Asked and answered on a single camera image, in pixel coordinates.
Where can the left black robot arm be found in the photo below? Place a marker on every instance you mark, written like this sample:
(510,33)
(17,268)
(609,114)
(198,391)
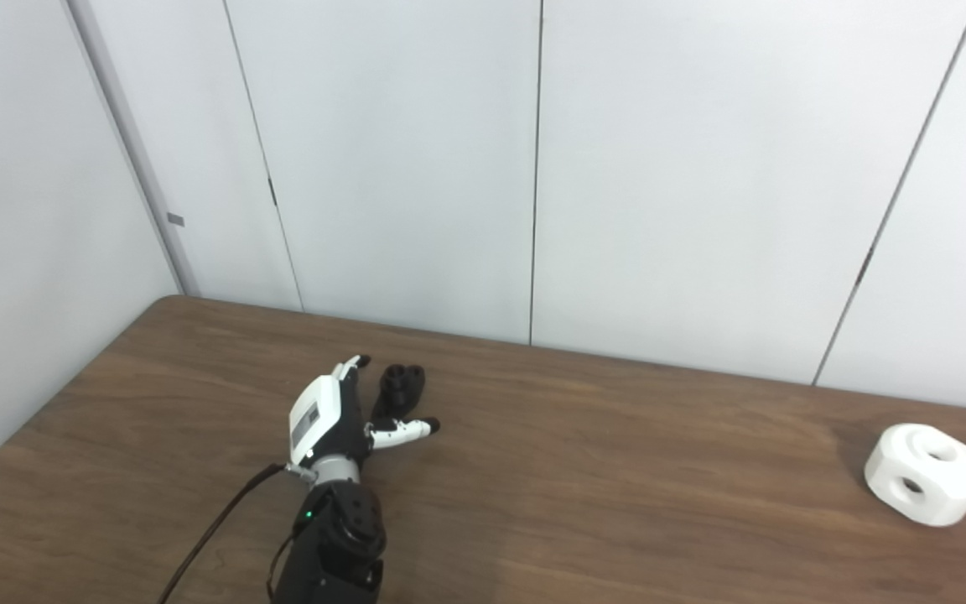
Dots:
(336,545)

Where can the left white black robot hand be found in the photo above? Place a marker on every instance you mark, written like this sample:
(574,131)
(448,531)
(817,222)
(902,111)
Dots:
(319,419)

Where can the black flanged holder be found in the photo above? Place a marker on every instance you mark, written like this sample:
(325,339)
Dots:
(401,387)

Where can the white block with holes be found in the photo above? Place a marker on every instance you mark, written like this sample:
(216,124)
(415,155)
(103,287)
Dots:
(923,478)

